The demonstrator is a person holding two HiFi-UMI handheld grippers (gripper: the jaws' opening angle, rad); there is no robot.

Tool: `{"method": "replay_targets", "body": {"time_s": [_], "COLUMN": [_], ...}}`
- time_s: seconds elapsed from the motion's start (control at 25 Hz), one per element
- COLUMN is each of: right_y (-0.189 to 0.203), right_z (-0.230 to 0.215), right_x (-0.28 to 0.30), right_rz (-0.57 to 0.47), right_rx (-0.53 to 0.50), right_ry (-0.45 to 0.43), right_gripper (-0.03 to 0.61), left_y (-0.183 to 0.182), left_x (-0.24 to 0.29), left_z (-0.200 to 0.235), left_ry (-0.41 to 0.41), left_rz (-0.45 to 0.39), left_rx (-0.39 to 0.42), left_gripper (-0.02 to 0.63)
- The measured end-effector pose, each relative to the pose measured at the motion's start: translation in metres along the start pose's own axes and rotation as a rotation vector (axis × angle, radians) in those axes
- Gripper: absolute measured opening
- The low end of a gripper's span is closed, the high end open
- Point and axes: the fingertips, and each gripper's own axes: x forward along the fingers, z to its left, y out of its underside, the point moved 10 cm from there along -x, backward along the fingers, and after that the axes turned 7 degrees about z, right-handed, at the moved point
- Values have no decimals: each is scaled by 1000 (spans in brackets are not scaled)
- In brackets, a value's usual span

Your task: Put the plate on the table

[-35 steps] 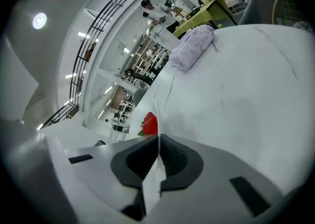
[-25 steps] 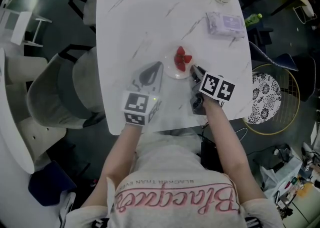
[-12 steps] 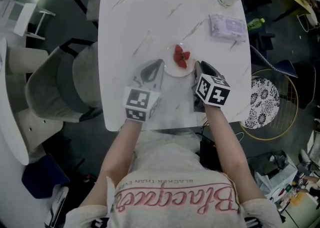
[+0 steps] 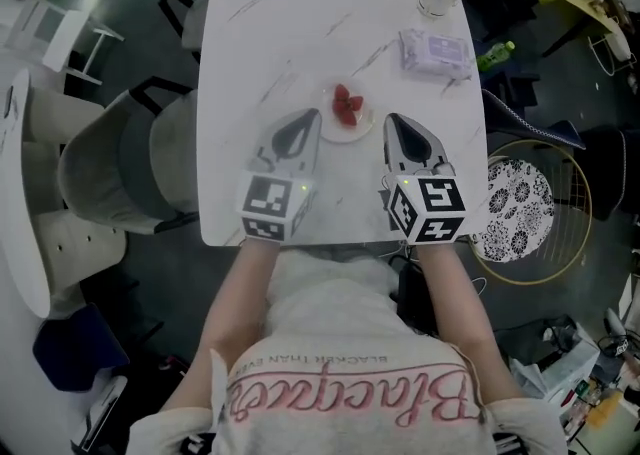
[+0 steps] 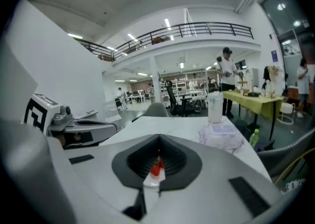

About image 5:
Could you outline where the white plastic container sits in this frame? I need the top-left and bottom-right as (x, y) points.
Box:
(207, 92), (224, 124)

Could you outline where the black balcony railing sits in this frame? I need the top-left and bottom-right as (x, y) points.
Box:
(78, 21), (254, 62)

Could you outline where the yellow cable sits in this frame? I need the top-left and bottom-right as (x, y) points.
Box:
(274, 147), (315, 186)

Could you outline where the tiered serving stand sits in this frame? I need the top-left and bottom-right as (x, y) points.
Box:
(235, 74), (250, 95)

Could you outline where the red strawberry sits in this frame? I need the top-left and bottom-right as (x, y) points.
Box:
(149, 156), (165, 178)

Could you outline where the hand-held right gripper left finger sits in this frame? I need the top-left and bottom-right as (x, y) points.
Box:
(63, 133), (160, 224)

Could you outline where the green plastic bottle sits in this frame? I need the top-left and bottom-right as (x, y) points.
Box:
(249, 128), (260, 148)

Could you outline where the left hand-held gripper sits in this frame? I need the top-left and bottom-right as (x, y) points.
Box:
(24, 93), (118, 150)

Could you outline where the wet wipes pack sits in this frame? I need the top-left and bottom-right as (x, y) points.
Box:
(198, 123), (245, 154)

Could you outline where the table with yellow-green cloth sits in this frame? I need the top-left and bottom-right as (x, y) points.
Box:
(222, 90), (287, 141)

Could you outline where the floral patterned cloth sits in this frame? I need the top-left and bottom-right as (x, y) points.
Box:
(280, 178), (308, 194)

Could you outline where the beige flower bouquet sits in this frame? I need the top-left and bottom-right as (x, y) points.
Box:
(266, 64), (284, 96)

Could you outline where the grey shell chair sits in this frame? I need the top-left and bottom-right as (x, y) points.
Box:
(256, 128), (315, 183)
(144, 102), (171, 118)

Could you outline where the black office chair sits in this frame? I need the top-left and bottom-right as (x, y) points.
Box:
(164, 79), (193, 117)

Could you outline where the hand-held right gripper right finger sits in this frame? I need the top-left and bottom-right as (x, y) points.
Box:
(145, 133), (283, 224)

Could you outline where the white round stool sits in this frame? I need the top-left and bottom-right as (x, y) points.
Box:
(277, 102), (296, 126)

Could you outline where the small red white object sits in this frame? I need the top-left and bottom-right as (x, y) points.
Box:
(142, 168), (167, 189)

